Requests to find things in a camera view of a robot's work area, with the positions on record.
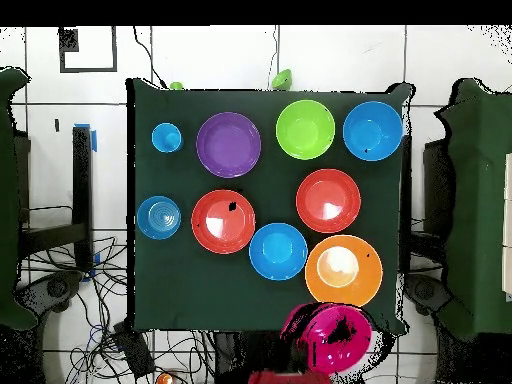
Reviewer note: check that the dark green table cloth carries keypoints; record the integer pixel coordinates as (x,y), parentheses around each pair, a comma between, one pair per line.
(180,288)

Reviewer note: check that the black table frame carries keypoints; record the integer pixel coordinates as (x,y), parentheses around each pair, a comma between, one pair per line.
(82,180)

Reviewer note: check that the large blue bowl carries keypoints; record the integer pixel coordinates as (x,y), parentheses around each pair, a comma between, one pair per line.
(372,130)

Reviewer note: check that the medium blue bowl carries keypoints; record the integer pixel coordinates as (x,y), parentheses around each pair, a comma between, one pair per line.
(278,252)

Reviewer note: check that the red-orange bowl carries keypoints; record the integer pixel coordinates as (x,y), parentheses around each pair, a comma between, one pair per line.
(222,236)
(328,196)

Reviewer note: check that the small pink bowl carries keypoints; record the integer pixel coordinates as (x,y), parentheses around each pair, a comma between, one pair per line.
(352,356)

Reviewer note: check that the low blue ridged bowl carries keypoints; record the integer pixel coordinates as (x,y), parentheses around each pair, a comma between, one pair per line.
(158,218)

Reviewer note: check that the purple bowl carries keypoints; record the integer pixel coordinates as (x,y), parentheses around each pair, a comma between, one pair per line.
(228,144)

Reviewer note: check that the black power strip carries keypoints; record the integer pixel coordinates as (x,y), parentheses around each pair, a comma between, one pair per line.
(134,352)

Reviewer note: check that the small orange cup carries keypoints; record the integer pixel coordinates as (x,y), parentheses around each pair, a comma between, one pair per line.
(164,380)

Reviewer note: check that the small green bowl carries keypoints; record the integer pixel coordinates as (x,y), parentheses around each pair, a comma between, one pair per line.
(282,79)

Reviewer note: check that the neighbouring green cloth table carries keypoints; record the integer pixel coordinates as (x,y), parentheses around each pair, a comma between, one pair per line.
(10,200)
(476,200)

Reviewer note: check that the large orange bowl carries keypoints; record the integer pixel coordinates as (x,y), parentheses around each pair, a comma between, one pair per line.
(360,288)

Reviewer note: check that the dark office chair base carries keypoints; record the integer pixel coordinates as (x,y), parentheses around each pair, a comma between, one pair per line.
(424,290)
(56,288)

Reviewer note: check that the small green cup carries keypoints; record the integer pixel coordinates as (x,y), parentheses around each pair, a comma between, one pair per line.
(176,85)

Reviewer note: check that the blue cup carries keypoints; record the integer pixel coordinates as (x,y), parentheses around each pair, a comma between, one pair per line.
(166,138)

